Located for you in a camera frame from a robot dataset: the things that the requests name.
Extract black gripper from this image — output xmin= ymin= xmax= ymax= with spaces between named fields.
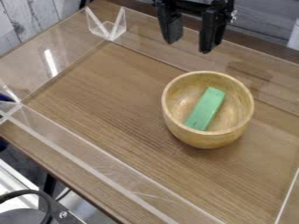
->
xmin=152 ymin=0 xmax=238 ymax=54

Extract green rectangular block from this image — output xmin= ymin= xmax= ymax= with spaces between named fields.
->
xmin=184 ymin=87 xmax=226 ymax=131

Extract light wooden bowl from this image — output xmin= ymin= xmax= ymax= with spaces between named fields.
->
xmin=162 ymin=71 xmax=255 ymax=149

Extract clear acrylic tray walls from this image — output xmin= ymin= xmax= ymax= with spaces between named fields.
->
xmin=0 ymin=3 xmax=299 ymax=224

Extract black table leg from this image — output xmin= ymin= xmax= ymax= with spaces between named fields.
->
xmin=43 ymin=174 xmax=57 ymax=196

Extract black metal bracket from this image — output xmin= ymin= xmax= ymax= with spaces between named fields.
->
xmin=39 ymin=191 xmax=87 ymax=224

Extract black cable loop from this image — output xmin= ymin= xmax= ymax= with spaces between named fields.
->
xmin=0 ymin=189 xmax=53 ymax=224

